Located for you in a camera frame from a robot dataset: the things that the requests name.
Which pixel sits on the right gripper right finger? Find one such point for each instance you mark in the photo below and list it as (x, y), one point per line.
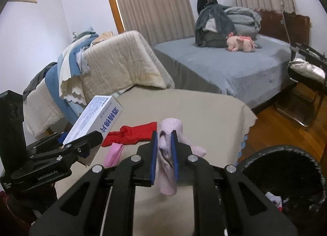
(225, 201)

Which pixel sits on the blue white scalloped cloth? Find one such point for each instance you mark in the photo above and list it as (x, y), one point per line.
(63, 80)

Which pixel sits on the folded grey blanket pile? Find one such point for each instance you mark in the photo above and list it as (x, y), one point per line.
(246, 21)

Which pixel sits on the bright pink cloth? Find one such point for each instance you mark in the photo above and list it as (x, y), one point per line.
(113, 156)

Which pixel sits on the black office chair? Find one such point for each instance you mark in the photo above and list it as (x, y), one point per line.
(302, 102)

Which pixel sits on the black lined trash bin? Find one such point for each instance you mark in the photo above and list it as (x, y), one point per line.
(296, 176)

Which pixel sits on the silver cushion on chair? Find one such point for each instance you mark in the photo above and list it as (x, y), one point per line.
(307, 69)

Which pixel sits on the pink plush pig toy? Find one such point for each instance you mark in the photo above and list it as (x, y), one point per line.
(240, 43)

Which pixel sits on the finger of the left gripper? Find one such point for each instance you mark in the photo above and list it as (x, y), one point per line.
(49, 143)
(69, 153)

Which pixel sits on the beige quilted cover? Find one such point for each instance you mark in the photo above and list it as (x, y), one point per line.
(116, 64)

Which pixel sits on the white blue medicine box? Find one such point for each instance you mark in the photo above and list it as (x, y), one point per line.
(99, 115)

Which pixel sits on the left beige curtain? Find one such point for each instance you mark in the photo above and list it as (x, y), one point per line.
(158, 21)

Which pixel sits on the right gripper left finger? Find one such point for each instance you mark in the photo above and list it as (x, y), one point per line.
(102, 201)

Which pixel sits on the dark wooden headboard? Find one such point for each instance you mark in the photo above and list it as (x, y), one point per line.
(287, 27)

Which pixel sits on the pink sock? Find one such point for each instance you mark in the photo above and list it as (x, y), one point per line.
(167, 183)

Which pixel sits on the grey sheet bed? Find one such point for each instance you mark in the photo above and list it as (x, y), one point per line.
(253, 78)

